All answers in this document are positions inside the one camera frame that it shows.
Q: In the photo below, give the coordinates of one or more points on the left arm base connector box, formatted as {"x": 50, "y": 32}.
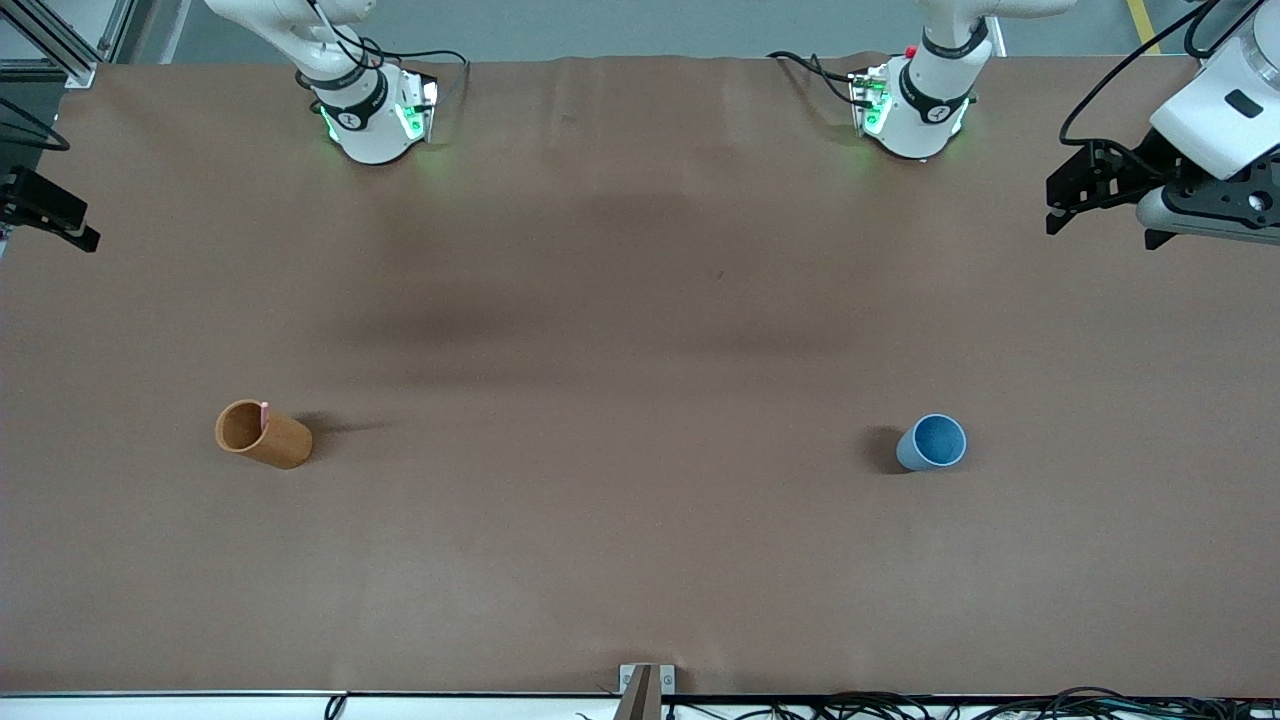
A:
{"x": 868, "y": 100}

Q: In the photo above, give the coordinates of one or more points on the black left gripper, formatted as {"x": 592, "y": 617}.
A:
{"x": 1143, "y": 163}

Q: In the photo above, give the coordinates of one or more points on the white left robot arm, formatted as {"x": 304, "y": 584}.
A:
{"x": 920, "y": 120}

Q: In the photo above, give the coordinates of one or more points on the brown camera post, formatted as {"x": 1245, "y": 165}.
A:
{"x": 640, "y": 700}

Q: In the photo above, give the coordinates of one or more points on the orange cylindrical cup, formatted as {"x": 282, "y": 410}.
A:
{"x": 285, "y": 445}

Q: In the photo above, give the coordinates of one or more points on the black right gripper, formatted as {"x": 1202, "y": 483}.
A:
{"x": 38, "y": 201}

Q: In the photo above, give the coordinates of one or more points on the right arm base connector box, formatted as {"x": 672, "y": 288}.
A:
{"x": 418, "y": 108}

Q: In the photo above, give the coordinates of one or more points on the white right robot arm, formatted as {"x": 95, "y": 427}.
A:
{"x": 370, "y": 130}

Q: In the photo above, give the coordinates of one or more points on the silver metal bracket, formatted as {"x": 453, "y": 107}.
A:
{"x": 628, "y": 678}

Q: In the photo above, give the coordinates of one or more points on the blue cup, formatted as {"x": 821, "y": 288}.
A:
{"x": 935, "y": 445}

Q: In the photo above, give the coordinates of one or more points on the brown table cover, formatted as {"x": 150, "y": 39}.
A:
{"x": 640, "y": 550}

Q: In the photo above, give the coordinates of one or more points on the aluminium frame profile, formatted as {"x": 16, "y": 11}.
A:
{"x": 75, "y": 70}

